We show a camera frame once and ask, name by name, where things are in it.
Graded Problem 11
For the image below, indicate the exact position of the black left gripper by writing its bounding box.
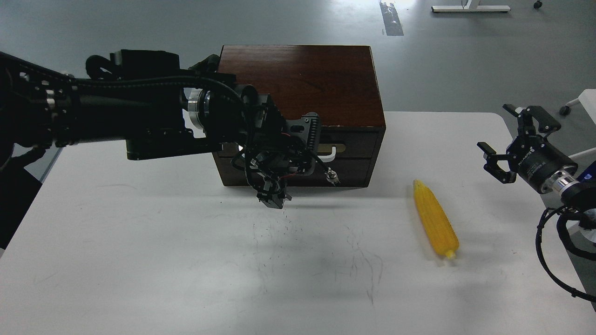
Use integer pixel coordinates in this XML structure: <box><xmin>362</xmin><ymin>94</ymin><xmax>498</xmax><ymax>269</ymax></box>
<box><xmin>205</xmin><ymin>85</ymin><xmax>321</xmax><ymax>209</ymax></box>

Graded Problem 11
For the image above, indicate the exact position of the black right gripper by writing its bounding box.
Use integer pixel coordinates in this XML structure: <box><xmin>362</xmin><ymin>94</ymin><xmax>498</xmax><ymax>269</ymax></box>
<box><xmin>477</xmin><ymin>104</ymin><xmax>578</xmax><ymax>194</ymax></box>

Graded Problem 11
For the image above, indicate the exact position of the drawer with white handle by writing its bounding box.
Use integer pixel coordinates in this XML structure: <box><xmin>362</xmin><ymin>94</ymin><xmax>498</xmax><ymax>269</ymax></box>
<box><xmin>219</xmin><ymin>129</ymin><xmax>380</xmax><ymax>162</ymax></box>

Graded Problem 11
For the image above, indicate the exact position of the yellow corn cob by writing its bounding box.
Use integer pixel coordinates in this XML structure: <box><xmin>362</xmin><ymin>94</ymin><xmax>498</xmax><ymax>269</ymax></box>
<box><xmin>413</xmin><ymin>180</ymin><xmax>459</xmax><ymax>260</ymax></box>

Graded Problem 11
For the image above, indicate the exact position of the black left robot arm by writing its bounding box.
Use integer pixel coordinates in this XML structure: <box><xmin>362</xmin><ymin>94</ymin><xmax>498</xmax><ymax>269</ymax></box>
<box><xmin>1</xmin><ymin>49</ymin><xmax>338</xmax><ymax>208</ymax></box>

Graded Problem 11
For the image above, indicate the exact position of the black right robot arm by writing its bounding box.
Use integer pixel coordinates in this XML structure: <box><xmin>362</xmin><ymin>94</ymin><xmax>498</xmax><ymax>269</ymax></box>
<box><xmin>477</xmin><ymin>104</ymin><xmax>596</xmax><ymax>261</ymax></box>

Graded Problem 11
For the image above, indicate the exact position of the dark wooden drawer cabinet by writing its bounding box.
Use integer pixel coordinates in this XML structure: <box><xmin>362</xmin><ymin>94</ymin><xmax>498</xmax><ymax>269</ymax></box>
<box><xmin>218</xmin><ymin>45</ymin><xmax>386</xmax><ymax>188</ymax></box>

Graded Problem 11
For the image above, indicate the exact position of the white chair base with caster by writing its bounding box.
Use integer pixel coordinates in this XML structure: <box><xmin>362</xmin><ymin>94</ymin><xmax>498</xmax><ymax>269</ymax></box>
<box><xmin>559</xmin><ymin>90</ymin><xmax>596</xmax><ymax>126</ymax></box>

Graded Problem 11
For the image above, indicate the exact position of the white desk leg base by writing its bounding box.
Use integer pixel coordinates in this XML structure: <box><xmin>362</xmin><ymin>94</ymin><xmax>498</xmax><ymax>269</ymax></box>
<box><xmin>431</xmin><ymin>0</ymin><xmax>511</xmax><ymax>13</ymax></box>

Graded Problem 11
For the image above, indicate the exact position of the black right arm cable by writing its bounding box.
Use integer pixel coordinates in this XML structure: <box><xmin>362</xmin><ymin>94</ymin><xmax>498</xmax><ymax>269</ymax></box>
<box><xmin>535</xmin><ymin>207</ymin><xmax>596</xmax><ymax>303</ymax></box>

